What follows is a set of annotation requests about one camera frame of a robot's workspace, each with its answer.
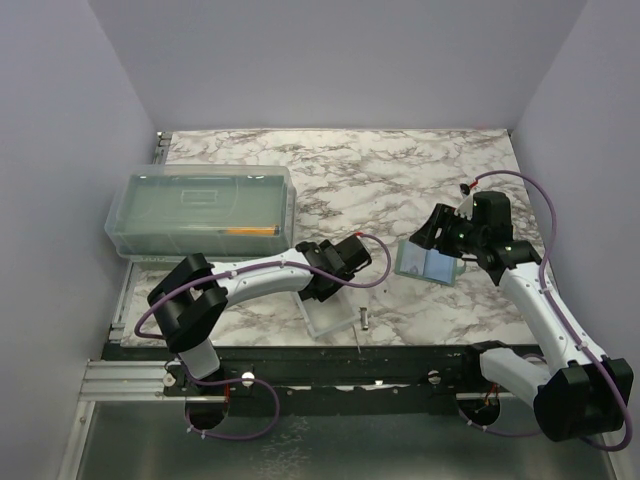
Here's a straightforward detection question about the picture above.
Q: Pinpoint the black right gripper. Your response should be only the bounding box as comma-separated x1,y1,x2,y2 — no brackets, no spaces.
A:
410,202,486,259

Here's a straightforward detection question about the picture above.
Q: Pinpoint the green leather card holder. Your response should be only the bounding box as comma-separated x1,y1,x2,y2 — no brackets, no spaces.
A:
394,240,466,286

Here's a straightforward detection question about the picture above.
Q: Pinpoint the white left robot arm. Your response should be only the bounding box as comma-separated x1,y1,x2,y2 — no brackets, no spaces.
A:
147,234,372,395

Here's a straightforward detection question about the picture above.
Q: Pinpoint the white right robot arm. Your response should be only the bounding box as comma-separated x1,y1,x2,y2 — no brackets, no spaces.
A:
409,191,634,449

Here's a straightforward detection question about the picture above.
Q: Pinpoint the small metal cylinder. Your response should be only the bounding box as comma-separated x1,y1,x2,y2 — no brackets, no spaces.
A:
360,307,369,331

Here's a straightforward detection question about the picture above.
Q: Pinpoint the clear small plastic tray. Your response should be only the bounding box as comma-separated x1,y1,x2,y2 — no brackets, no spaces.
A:
293,290,359,339

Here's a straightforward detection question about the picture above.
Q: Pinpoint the thin metal rod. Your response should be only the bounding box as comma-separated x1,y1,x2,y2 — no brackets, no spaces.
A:
351,324,361,355

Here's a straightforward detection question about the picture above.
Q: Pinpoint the orange pencil in box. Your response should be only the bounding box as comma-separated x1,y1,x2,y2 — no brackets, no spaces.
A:
221,225,280,237

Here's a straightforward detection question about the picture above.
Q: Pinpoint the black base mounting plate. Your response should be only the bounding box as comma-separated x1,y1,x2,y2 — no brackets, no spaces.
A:
102,344,505,422

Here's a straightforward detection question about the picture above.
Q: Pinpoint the clear plastic storage box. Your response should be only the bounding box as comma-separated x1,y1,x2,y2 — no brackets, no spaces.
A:
105,164,297,264

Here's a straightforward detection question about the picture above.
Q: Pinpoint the aluminium extrusion rail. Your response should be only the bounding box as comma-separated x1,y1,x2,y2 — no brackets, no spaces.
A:
79,361,225,403

